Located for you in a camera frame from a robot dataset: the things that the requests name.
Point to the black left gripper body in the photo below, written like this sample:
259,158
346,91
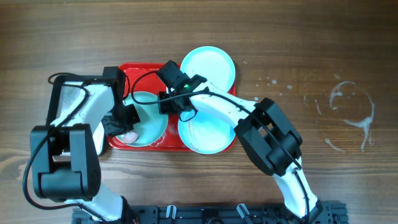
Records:
123,125

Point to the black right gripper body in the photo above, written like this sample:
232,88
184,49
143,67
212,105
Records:
173,104

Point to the pink green sponge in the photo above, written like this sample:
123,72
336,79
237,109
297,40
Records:
130,137

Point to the light blue plate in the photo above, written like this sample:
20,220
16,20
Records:
152,124
212,63
204,133

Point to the light blue plate top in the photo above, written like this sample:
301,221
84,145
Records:
212,63

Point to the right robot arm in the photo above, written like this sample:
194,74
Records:
267,136

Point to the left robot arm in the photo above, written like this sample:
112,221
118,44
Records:
63,169

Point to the black soapy water tray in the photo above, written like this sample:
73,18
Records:
79,99

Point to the light blue plate bottom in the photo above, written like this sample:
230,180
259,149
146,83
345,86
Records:
204,133

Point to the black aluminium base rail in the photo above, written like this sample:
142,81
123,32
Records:
324,212

